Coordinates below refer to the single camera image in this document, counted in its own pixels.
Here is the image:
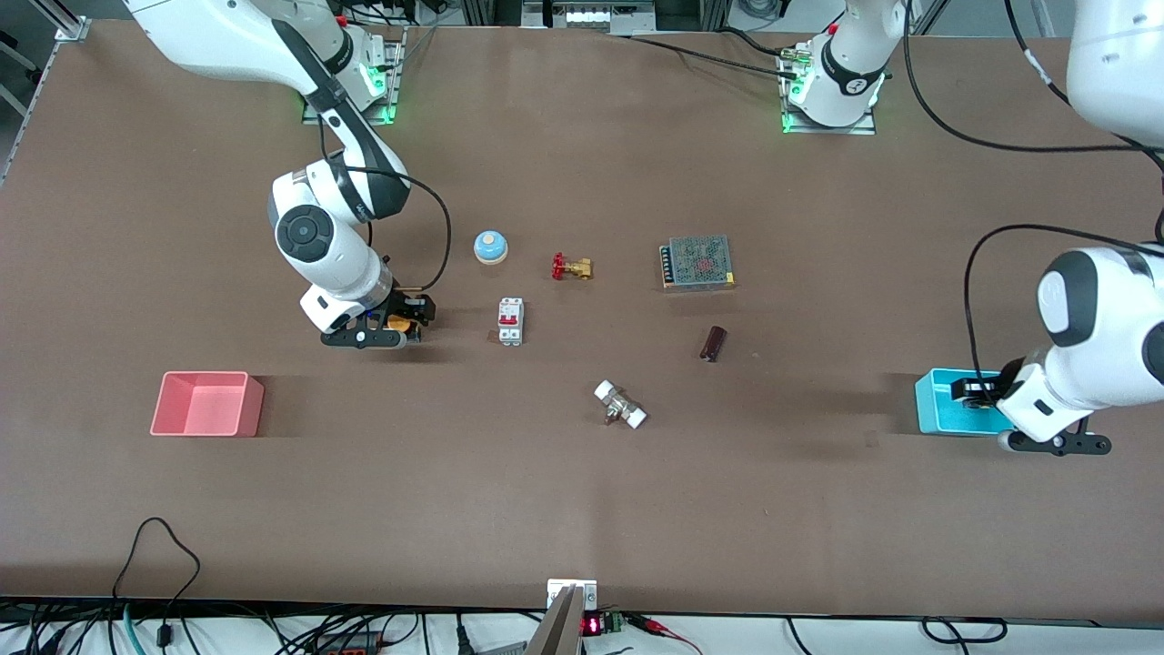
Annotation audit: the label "pink plastic box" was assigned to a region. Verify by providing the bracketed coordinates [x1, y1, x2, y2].
[150, 371, 266, 438]

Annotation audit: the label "metal mesh power supply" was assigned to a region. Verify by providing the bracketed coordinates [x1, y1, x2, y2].
[660, 235, 738, 292]

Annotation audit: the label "short black table cable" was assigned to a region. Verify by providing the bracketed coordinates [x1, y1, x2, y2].
[718, 27, 794, 59]

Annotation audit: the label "aluminium frame structure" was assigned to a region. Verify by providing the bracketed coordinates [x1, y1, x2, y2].
[459, 0, 733, 37]

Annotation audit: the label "black coiled floor cable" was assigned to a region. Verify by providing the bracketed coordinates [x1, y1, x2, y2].
[921, 617, 1008, 644]

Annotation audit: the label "silver valve white ends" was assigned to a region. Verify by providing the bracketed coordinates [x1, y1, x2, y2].
[593, 379, 648, 430]

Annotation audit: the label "grey mount bar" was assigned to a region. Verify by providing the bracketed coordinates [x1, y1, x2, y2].
[526, 585, 584, 655]

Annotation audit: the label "black looped cable with plug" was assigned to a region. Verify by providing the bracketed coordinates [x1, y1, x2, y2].
[112, 517, 202, 649]

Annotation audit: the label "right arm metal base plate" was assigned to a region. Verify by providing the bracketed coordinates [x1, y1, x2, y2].
[302, 27, 402, 126]

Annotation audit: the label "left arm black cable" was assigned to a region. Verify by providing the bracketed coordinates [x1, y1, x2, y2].
[900, 0, 1164, 401]

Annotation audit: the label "white bracket plate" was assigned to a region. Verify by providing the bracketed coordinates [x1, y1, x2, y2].
[547, 579, 598, 612]

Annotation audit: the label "aluminium corner bracket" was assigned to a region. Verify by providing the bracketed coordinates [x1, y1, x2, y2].
[32, 0, 92, 43]

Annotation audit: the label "red clip wire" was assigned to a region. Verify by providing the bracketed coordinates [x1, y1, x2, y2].
[627, 614, 703, 655]

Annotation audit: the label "cyan plastic box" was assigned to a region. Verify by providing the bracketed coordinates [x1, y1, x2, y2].
[915, 368, 1016, 437]

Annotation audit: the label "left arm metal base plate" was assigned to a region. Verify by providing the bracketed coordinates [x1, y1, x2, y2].
[780, 41, 877, 136]

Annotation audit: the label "long black table cable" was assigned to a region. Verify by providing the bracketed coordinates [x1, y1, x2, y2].
[627, 35, 801, 79]

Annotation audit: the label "black orange power strip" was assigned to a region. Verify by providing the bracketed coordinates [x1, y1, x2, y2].
[314, 628, 385, 655]

